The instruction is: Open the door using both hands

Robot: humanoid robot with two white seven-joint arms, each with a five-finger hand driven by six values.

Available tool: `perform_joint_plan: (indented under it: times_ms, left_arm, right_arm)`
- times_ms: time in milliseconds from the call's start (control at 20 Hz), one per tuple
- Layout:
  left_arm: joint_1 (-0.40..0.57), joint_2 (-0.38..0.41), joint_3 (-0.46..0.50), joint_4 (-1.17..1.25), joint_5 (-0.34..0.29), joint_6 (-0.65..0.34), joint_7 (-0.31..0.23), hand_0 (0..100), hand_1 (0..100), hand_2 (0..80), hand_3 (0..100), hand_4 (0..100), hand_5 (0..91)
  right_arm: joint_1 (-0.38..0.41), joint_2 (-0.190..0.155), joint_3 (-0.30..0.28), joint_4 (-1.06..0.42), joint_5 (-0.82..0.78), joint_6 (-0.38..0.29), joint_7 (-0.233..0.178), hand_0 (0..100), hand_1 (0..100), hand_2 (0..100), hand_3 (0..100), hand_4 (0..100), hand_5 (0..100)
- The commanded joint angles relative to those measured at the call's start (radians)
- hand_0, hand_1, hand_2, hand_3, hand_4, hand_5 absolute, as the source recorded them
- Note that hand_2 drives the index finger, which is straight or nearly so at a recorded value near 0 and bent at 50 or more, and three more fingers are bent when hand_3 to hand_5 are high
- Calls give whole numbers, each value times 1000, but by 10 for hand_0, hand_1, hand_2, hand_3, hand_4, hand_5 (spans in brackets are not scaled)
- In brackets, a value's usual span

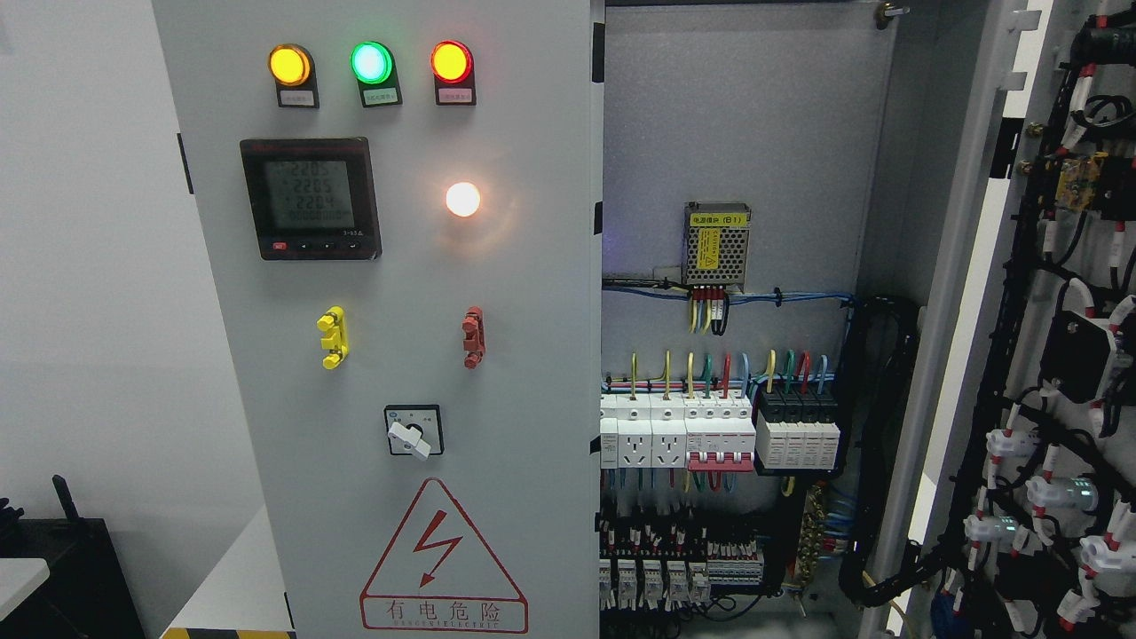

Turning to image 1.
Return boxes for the grey cabinet door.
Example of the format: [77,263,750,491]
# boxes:
[154,1,602,638]
[840,1,1133,638]

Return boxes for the red terminal connector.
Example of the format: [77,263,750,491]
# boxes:
[460,306,485,370]

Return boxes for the white glowing lamp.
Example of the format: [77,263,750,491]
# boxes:
[444,181,482,217]

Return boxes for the metal mesh power supply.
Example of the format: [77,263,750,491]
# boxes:
[682,201,752,288]

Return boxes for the white socket breaker row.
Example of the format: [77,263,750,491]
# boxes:
[599,390,755,473]

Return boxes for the yellow terminal connector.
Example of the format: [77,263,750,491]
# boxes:
[316,306,350,370]

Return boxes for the black white surge protector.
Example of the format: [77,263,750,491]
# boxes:
[755,388,840,473]

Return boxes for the black relay terminal row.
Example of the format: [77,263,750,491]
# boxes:
[594,506,767,611]

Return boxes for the black digital power meter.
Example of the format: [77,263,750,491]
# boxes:
[240,136,382,260]

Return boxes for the red indicator lamp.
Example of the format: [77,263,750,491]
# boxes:
[431,40,477,106]

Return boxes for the green indicator lamp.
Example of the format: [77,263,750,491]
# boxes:
[350,41,403,108]

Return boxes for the yellow indicator lamp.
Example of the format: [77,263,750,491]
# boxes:
[267,43,320,109]

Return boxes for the black box at left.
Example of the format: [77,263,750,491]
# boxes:
[1,476,145,638]

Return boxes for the white rotary selector switch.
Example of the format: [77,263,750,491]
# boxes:
[383,404,444,460]

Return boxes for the black corrugated cable conduit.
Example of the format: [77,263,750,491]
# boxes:
[838,296,943,608]

